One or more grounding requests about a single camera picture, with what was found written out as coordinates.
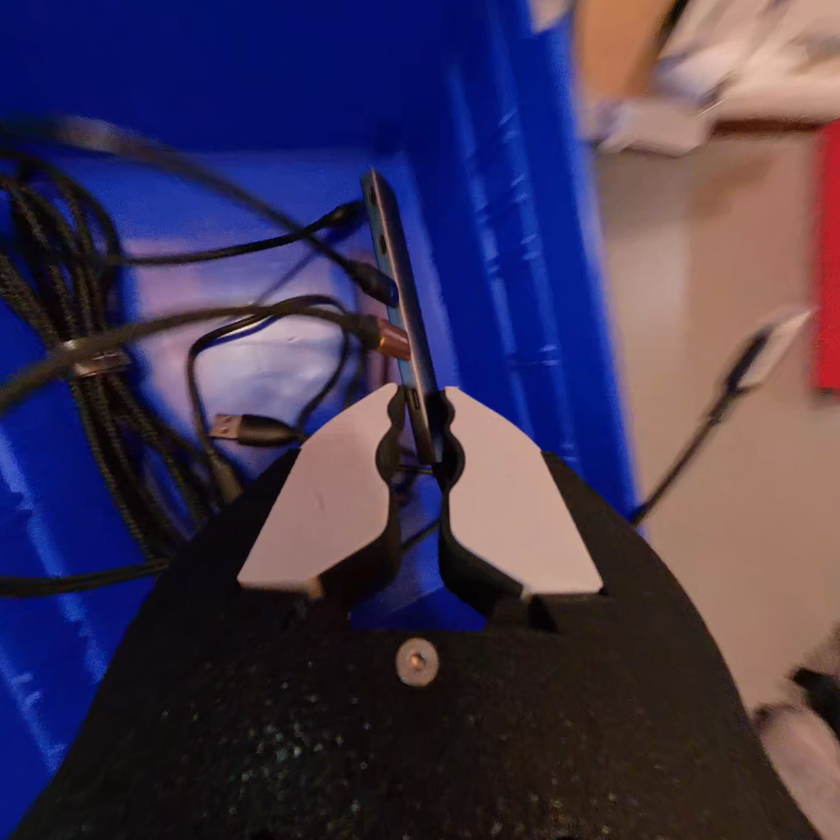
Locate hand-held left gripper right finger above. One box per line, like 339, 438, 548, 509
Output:
430, 386, 605, 618

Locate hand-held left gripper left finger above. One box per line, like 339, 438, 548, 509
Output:
236, 382, 404, 601

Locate slim grey usb hub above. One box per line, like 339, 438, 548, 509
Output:
361, 167, 447, 467

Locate blue plastic bin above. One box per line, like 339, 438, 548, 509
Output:
0, 0, 647, 840

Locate red plastic box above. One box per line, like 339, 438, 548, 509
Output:
812, 121, 840, 395

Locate wooden document stand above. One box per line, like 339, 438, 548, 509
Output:
574, 0, 840, 158

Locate printed paper sheets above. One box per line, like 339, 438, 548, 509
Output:
656, 0, 840, 122

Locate thin black cable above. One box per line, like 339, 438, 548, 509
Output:
187, 298, 368, 506

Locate black cable with orange plug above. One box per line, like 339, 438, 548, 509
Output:
0, 298, 414, 417

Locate bundle of black braided cable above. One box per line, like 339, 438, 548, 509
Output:
0, 147, 227, 598

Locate black cable with white tag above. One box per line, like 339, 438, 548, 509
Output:
629, 307, 815, 526

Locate grey cable tie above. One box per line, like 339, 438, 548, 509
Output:
49, 338, 132, 383

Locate black braided plug cable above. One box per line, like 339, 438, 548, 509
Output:
118, 199, 366, 266

